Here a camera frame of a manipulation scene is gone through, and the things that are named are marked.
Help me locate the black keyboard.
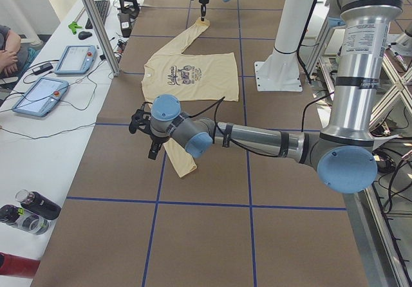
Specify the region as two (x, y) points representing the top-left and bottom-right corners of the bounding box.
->
(85, 0), (110, 30)

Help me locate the clear water bottle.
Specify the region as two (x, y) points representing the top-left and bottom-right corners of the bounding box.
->
(1, 205), (49, 236)

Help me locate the near blue teach pendant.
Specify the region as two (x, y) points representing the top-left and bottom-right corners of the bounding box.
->
(12, 77), (69, 117)

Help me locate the aluminium frame post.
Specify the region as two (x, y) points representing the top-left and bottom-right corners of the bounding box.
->
(82, 0), (120, 77)

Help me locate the seated person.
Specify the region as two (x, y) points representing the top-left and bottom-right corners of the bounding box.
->
(1, 25), (28, 78)

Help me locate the blue teach pendant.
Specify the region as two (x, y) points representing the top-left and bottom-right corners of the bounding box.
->
(12, 77), (69, 117)
(54, 45), (97, 75)

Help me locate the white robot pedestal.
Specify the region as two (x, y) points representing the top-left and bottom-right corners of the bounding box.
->
(254, 0), (317, 92)

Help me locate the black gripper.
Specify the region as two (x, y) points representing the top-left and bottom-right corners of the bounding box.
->
(148, 135), (164, 160)
(199, 0), (210, 21)

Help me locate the black water bottle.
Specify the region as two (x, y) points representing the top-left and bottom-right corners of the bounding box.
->
(15, 189), (61, 220)

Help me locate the far blue teach pendant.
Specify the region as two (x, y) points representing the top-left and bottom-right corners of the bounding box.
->
(54, 45), (97, 75)

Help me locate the cream long-sleeve printed shirt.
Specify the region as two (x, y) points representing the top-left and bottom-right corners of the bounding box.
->
(142, 19), (239, 177)

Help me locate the black computer mouse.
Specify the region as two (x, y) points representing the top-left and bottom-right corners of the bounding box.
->
(78, 31), (93, 40)

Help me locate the black power adapter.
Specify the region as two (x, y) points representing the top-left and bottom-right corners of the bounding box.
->
(32, 62), (53, 75)

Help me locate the red bottle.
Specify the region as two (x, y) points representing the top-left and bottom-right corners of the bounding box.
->
(0, 252), (40, 279)

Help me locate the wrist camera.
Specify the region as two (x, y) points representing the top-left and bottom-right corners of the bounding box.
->
(129, 109), (151, 134)

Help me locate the green plastic tool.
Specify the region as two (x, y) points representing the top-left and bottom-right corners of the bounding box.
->
(68, 21), (82, 35)

